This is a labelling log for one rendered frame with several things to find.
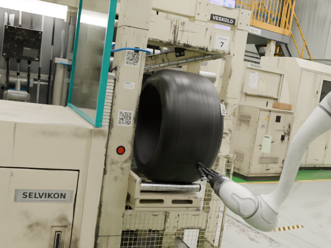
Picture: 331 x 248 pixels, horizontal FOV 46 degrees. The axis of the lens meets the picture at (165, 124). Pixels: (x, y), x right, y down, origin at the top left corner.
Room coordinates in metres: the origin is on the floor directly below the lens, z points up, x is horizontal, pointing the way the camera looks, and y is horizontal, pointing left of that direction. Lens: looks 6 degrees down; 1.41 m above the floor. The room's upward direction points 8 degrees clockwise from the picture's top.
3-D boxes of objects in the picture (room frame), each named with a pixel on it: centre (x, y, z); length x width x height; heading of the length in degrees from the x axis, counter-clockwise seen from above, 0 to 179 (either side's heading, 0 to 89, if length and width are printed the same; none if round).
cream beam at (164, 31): (2.37, 0.00, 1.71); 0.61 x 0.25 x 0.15; 113
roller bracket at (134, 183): (1.98, 0.16, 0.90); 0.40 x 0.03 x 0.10; 23
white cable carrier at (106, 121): (1.87, 0.29, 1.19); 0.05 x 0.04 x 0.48; 23
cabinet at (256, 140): (6.78, -1.69, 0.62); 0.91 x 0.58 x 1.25; 124
